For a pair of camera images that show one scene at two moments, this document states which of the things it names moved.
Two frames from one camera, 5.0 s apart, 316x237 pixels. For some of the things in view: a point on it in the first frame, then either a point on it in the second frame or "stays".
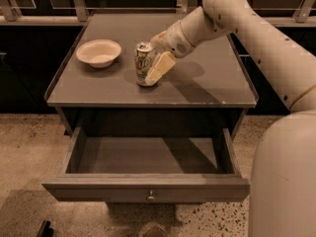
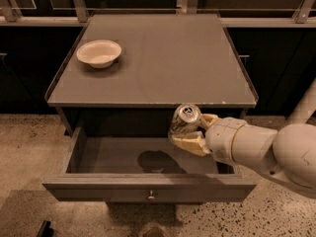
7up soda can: [143, 57] -> [186, 121]
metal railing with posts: [303, 15] stays
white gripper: [174, 39] -> [220, 136]
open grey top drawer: [159, 166] stays
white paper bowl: [99, 52] stays
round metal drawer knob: [151, 197] stays
